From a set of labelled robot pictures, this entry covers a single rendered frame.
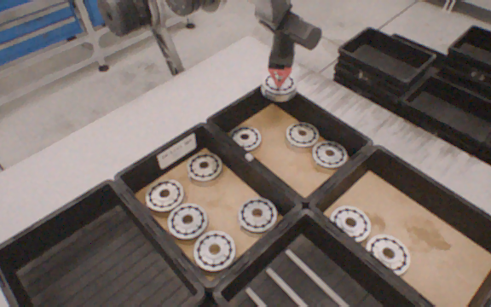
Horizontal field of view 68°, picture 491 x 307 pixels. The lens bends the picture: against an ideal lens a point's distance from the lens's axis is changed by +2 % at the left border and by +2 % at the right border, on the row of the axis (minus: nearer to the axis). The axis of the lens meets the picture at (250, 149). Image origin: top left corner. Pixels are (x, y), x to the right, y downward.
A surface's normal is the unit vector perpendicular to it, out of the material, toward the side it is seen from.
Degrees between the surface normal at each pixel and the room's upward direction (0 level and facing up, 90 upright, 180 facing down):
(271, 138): 0
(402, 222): 0
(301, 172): 0
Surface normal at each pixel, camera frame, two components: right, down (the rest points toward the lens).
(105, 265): 0.00, -0.65
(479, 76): -0.70, 0.54
